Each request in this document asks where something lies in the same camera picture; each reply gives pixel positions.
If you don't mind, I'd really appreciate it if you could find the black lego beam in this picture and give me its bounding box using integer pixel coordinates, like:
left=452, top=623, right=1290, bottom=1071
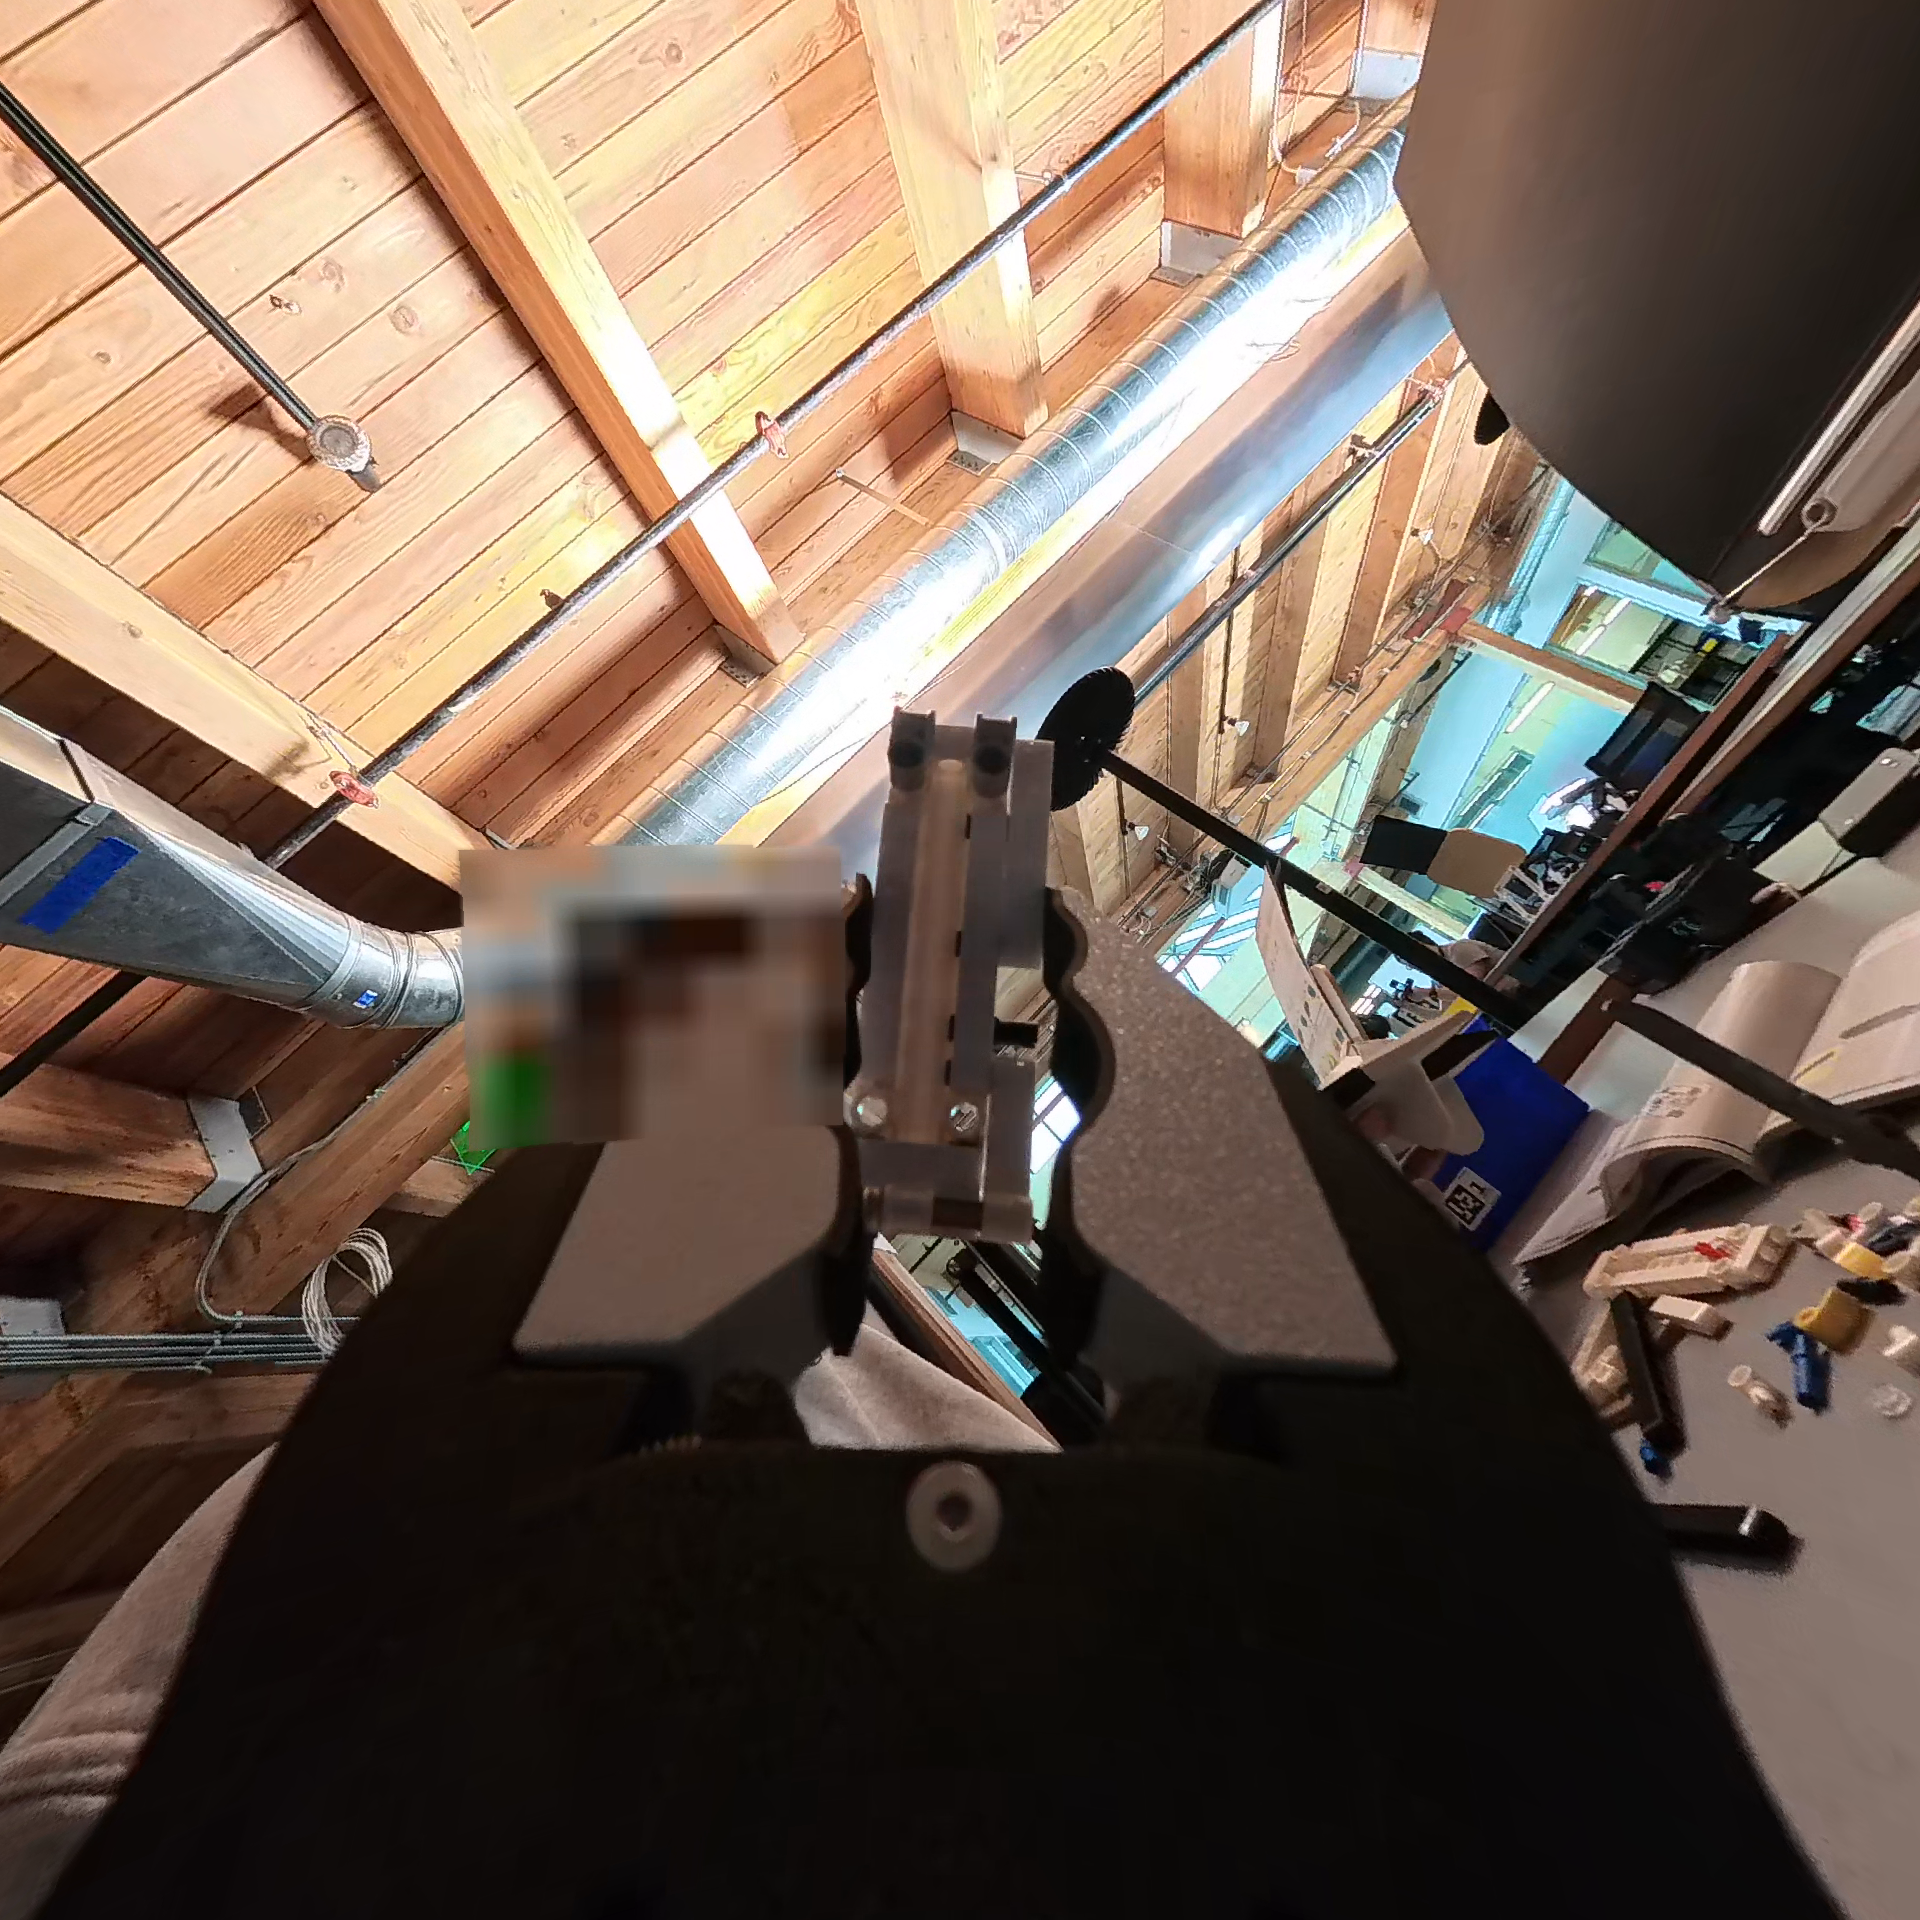
left=1604, top=1287, right=1683, bottom=1449

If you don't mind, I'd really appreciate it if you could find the black sprinkler pipe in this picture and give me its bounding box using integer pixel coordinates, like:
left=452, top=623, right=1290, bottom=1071
left=0, top=83, right=385, bottom=496

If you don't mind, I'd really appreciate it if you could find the black lego axle with gear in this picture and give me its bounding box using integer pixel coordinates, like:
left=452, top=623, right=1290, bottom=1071
left=1040, top=667, right=1920, bottom=1183

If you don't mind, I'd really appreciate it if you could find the person's beige sweater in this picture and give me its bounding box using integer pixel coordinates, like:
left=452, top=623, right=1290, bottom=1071
left=0, top=1320, right=1059, bottom=1920

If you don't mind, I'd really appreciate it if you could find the white cable coil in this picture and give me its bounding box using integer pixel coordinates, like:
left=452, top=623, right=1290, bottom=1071
left=195, top=1229, right=401, bottom=1361

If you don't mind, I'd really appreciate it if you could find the long black ceiling pipe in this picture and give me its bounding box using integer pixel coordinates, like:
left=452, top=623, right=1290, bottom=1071
left=264, top=0, right=1291, bottom=873

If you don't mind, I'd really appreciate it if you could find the white lego beam assembly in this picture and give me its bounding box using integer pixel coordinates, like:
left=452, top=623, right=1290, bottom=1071
left=844, top=704, right=1062, bottom=1244

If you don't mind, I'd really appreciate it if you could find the pile of small lego pieces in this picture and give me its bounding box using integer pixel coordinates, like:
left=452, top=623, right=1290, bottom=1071
left=1559, top=1192, right=1920, bottom=1489

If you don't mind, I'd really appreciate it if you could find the white lego frame with red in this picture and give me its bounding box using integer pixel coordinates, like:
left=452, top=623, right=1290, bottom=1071
left=1582, top=1223, right=1795, bottom=1300

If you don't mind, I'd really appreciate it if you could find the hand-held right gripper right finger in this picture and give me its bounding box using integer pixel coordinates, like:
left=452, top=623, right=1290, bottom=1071
left=1032, top=884, right=1401, bottom=1379

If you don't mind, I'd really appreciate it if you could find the lego instruction booklet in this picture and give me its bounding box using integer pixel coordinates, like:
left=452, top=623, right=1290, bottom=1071
left=1507, top=900, right=1920, bottom=1255

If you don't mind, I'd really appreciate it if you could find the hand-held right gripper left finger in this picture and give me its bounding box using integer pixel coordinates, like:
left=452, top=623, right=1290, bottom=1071
left=513, top=882, right=880, bottom=1364

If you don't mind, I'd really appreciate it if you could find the large black cylinder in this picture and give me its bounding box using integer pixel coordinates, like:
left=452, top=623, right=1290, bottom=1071
left=1395, top=0, right=1920, bottom=617

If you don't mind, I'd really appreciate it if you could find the blue box with printed tag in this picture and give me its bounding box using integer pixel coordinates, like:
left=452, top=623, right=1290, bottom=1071
left=1411, top=1019, right=1595, bottom=1250

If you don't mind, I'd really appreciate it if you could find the silver spiral ceiling duct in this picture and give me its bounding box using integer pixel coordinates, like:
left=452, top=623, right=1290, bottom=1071
left=622, top=129, right=1465, bottom=873

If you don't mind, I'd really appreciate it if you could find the grey metal air duct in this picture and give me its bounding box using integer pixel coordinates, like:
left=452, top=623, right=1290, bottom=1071
left=0, top=704, right=467, bottom=1039

